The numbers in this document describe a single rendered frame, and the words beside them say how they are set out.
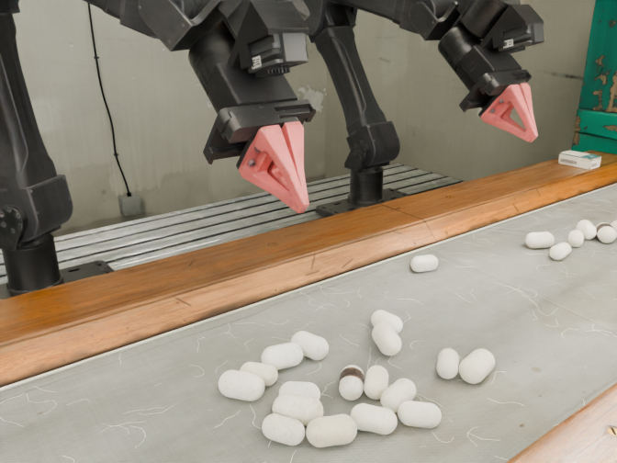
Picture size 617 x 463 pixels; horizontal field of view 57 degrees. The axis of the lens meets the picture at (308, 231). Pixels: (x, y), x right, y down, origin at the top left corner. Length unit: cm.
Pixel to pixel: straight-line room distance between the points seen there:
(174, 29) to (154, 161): 204
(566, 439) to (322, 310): 26
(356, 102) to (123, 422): 75
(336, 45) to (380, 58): 169
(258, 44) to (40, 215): 37
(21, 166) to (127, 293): 24
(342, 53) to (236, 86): 56
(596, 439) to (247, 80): 40
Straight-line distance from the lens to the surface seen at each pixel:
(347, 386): 45
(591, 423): 44
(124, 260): 91
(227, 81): 54
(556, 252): 74
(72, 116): 247
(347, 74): 107
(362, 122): 104
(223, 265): 62
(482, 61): 87
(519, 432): 46
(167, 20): 59
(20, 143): 75
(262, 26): 51
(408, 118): 266
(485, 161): 242
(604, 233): 82
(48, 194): 77
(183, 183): 269
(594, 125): 128
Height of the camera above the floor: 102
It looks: 21 degrees down
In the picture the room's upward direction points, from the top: straight up
